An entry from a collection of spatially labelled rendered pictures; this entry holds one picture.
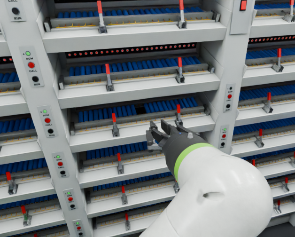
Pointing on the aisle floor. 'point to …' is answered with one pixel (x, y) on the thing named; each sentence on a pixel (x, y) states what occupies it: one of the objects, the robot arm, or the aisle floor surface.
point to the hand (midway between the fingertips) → (159, 127)
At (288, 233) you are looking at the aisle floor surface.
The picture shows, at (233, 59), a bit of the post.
